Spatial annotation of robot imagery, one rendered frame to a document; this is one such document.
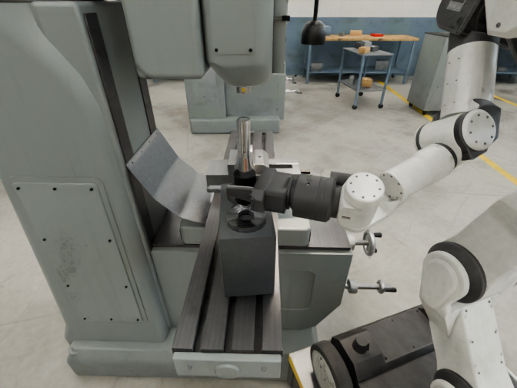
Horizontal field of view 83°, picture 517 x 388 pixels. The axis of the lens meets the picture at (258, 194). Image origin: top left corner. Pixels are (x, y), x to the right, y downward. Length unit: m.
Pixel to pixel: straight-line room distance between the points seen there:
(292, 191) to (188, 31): 0.51
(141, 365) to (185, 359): 0.97
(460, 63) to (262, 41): 0.46
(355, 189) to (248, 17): 0.54
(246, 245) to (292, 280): 0.69
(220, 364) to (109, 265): 0.70
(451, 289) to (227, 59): 0.79
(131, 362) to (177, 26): 1.40
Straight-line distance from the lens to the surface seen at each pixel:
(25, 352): 2.11
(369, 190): 0.54
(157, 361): 1.62
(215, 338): 0.69
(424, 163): 0.65
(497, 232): 0.75
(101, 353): 1.69
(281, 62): 0.96
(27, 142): 1.10
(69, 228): 1.20
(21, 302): 2.37
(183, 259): 1.23
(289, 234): 1.11
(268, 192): 0.56
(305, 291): 1.35
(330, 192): 0.55
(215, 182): 1.08
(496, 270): 0.79
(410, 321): 1.24
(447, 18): 0.83
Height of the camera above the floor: 1.53
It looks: 34 degrees down
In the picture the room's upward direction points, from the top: straight up
